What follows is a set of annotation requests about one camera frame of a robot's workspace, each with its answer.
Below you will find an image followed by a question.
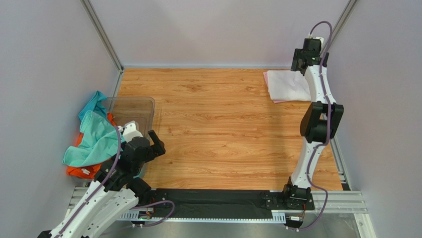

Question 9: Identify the clear plastic bin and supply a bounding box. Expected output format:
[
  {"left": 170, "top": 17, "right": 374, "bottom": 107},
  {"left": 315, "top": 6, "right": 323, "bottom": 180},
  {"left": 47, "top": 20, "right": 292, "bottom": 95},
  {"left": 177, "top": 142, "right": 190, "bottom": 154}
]
[{"left": 105, "top": 97, "right": 158, "bottom": 179}]

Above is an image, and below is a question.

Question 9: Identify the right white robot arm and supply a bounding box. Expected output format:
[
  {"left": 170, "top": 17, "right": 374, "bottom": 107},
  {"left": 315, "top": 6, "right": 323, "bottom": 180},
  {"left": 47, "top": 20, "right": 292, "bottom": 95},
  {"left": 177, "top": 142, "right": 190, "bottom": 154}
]
[{"left": 283, "top": 37, "right": 344, "bottom": 209}]

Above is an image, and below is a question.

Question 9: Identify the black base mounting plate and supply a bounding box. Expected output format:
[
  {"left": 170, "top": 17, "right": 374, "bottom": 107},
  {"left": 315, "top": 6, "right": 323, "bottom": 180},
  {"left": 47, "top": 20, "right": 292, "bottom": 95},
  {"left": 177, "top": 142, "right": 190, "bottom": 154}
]
[{"left": 135, "top": 188, "right": 315, "bottom": 219}]

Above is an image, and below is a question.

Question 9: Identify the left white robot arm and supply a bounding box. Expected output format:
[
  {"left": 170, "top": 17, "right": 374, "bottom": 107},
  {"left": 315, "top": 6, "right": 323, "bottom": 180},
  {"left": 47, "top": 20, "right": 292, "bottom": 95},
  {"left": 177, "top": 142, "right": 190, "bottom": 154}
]
[{"left": 38, "top": 121, "right": 166, "bottom": 238}]

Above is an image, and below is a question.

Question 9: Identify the teal blue t shirt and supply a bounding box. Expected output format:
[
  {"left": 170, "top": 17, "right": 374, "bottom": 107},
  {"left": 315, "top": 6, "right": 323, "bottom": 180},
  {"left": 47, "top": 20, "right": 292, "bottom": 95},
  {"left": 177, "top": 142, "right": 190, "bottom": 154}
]
[{"left": 78, "top": 91, "right": 107, "bottom": 121}]

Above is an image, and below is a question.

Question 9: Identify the folded pink t shirt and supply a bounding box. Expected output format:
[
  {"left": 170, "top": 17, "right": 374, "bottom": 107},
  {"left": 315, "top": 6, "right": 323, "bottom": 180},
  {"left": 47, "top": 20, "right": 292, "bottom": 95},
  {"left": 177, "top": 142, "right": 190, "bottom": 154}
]
[{"left": 263, "top": 71, "right": 287, "bottom": 103}]

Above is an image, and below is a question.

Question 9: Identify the mint green t shirt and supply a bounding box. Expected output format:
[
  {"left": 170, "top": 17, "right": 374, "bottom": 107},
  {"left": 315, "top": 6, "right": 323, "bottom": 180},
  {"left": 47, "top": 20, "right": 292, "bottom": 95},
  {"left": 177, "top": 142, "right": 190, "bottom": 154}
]
[{"left": 62, "top": 111, "right": 126, "bottom": 168}]

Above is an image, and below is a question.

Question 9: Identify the orange t shirt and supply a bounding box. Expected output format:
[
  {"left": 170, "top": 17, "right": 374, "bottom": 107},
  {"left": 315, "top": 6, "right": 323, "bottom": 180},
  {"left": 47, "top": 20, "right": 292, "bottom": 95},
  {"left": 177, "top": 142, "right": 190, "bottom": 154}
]
[{"left": 66, "top": 112, "right": 116, "bottom": 179}]

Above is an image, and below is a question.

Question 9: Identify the white t shirt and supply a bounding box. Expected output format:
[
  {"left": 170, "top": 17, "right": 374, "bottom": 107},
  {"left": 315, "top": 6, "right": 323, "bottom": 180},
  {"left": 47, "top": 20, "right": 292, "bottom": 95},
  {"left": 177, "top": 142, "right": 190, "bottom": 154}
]
[{"left": 268, "top": 70, "right": 311, "bottom": 101}]

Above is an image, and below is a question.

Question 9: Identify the aluminium frame rail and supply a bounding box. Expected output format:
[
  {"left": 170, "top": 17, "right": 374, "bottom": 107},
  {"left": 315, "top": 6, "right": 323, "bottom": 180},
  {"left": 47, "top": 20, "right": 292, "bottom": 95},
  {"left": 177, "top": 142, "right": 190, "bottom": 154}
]
[{"left": 49, "top": 182, "right": 375, "bottom": 238}]

